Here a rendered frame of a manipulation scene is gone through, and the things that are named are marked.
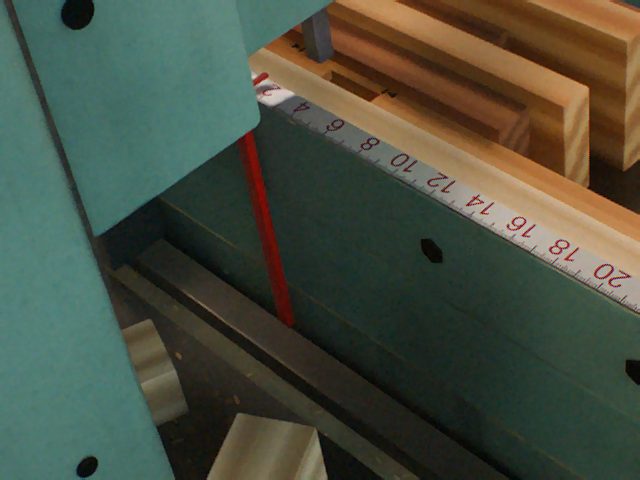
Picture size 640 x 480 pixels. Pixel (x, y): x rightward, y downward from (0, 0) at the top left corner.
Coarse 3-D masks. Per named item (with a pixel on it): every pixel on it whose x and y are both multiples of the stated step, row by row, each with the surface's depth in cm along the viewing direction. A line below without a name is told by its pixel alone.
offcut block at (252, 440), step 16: (240, 416) 58; (256, 416) 58; (240, 432) 58; (256, 432) 58; (272, 432) 57; (288, 432) 57; (304, 432) 57; (224, 448) 57; (240, 448) 57; (256, 448) 57; (272, 448) 57; (288, 448) 57; (304, 448) 56; (320, 448) 58; (224, 464) 56; (240, 464) 56; (256, 464) 56; (272, 464) 56; (288, 464) 56; (304, 464) 56; (320, 464) 59
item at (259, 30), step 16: (240, 0) 49; (256, 0) 49; (272, 0) 50; (288, 0) 51; (304, 0) 51; (320, 0) 52; (240, 16) 49; (256, 16) 50; (272, 16) 50; (288, 16) 51; (304, 16) 52; (256, 32) 50; (272, 32) 51; (256, 48) 51
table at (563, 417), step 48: (192, 192) 67; (240, 192) 62; (624, 192) 57; (240, 240) 65; (288, 240) 61; (336, 240) 58; (336, 288) 60; (384, 288) 57; (384, 336) 60; (432, 336) 56; (480, 336) 53; (480, 384) 55; (528, 384) 52; (576, 384) 50; (528, 432) 55; (576, 432) 52; (624, 432) 49
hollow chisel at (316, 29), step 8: (312, 16) 57; (320, 16) 57; (304, 24) 57; (312, 24) 57; (320, 24) 57; (328, 24) 58; (304, 32) 58; (312, 32) 57; (320, 32) 57; (328, 32) 58; (312, 40) 58; (320, 40) 58; (328, 40) 58; (312, 48) 58; (320, 48) 58; (328, 48) 58; (312, 56) 58; (320, 56) 58; (328, 56) 58
